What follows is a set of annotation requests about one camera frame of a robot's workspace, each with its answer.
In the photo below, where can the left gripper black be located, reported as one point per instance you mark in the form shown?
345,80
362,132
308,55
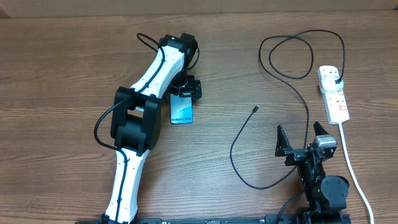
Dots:
193,89

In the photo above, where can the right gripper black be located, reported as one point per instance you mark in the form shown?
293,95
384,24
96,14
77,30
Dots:
293,155

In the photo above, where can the Samsung Galaxy smartphone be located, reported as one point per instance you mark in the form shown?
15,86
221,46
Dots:
181,110

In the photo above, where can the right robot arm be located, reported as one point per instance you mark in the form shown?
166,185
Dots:
326,194

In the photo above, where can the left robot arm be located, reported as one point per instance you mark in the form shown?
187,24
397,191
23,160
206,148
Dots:
136,118

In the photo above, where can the white charger plug adapter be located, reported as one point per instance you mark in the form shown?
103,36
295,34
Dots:
331,84

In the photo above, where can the white power strip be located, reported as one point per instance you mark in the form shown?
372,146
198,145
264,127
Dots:
335,103

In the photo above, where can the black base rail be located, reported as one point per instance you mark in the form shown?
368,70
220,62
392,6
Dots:
268,219

